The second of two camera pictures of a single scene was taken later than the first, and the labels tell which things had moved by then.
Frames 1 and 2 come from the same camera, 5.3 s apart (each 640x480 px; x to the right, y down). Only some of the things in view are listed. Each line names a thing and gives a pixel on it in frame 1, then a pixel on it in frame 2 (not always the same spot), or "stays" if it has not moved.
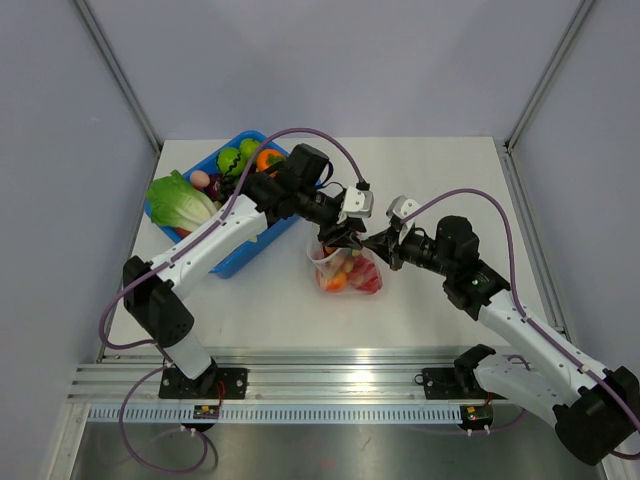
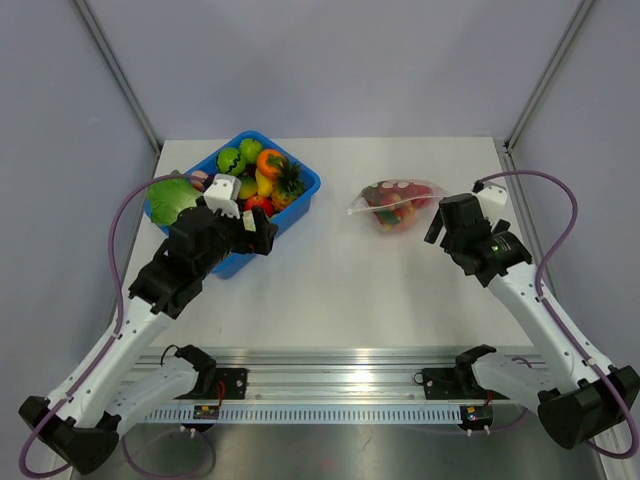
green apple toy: [229, 161] stays
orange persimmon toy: [267, 157] stays
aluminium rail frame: [275, 374] stays
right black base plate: [454, 383] stays
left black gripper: [342, 237] to [261, 242]
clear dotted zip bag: [345, 270] to [398, 205]
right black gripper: [389, 246] to [435, 227]
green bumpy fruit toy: [247, 149] stays
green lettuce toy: [175, 202] stays
